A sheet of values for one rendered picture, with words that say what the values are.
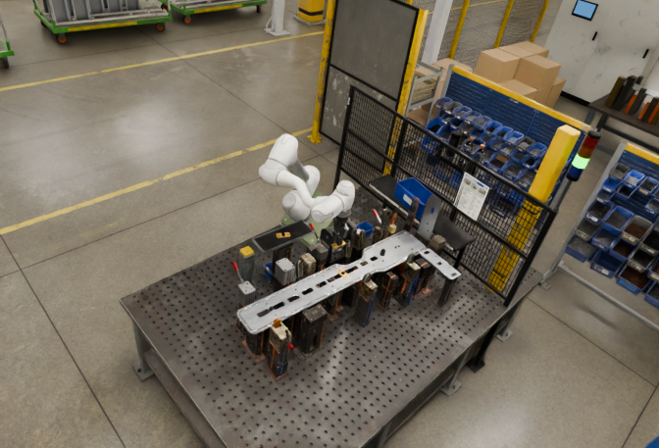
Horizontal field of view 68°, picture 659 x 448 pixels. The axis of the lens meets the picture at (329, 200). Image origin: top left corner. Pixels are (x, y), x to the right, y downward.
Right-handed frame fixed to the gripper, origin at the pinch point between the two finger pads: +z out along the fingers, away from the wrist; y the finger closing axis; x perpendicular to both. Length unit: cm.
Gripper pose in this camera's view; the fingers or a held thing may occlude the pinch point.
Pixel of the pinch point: (338, 239)
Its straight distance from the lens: 288.7
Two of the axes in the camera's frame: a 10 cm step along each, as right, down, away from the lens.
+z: -0.8, 7.7, 6.3
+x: 8.2, -3.1, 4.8
